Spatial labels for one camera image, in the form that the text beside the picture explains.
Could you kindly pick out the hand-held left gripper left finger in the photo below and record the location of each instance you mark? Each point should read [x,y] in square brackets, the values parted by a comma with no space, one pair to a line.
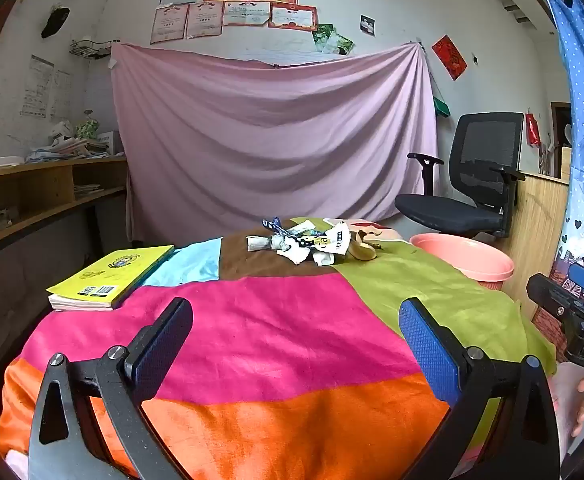
[164,340]

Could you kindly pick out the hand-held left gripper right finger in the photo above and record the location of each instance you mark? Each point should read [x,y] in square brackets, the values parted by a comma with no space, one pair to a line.
[427,350]

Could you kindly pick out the pink plastic waste bin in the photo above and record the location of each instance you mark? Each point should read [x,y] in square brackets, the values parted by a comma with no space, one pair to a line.
[467,260]

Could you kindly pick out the banana peel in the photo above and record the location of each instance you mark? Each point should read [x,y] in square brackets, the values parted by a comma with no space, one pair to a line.
[362,251]

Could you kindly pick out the grey paper wrapper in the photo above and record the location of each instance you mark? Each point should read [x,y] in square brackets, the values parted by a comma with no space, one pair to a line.
[262,243]

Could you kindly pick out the white black printed wrapper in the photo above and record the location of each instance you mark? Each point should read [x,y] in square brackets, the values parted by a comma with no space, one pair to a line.
[339,240]

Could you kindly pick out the blue patterned wrapper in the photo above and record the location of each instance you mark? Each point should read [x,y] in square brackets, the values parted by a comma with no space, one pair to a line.
[274,225]

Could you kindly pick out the green white sachet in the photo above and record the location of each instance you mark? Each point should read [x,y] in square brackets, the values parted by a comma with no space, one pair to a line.
[303,231]

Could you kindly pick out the wooden partition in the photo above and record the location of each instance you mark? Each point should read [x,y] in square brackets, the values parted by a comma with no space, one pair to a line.
[537,225]

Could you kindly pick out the yellow book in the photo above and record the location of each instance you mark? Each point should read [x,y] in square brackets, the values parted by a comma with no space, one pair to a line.
[109,272]

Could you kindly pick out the multicoloured patchwork blanket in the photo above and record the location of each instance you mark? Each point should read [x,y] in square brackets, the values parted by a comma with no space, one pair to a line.
[282,330]

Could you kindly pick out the black office chair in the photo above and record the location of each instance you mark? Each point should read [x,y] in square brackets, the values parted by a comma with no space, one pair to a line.
[452,212]

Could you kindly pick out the red hanging bag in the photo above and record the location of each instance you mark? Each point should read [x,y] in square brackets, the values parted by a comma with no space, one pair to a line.
[532,130]

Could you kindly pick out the papers on lower shelf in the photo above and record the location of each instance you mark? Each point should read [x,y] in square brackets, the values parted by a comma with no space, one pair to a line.
[89,191]

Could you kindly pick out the wooden shelf desk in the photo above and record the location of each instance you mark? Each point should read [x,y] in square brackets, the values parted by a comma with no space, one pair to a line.
[46,180]

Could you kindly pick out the pile of papers and books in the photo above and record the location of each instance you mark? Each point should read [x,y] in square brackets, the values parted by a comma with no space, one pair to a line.
[71,149]

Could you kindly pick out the green dustpan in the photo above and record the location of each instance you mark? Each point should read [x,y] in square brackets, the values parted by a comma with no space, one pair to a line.
[442,107]

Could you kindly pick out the pink hanging sheet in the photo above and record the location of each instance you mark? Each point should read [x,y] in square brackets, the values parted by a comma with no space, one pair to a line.
[272,145]

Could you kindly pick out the green floral bag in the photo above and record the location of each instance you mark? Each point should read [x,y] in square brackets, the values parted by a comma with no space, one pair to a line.
[86,127]

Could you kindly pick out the white plastic bag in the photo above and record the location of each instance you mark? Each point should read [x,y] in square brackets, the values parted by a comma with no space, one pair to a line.
[61,132]

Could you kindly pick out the small portrait photo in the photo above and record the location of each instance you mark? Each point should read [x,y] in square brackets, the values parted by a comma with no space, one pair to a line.
[368,25]

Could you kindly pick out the black hat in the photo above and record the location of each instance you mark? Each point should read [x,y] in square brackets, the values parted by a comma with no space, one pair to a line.
[54,22]

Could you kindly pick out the dark door frame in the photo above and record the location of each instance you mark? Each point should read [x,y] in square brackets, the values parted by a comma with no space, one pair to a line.
[559,135]

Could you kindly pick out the red paper wall decoration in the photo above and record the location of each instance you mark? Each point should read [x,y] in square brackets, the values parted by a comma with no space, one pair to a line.
[449,57]

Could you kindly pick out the wall calendar sheets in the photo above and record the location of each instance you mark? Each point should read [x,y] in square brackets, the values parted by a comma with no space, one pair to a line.
[44,87]

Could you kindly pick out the green wall photos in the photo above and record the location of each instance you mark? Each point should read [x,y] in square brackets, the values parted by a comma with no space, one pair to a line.
[332,40]

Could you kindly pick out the group of wall certificates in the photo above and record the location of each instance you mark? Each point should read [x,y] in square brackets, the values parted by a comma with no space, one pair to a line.
[242,0]

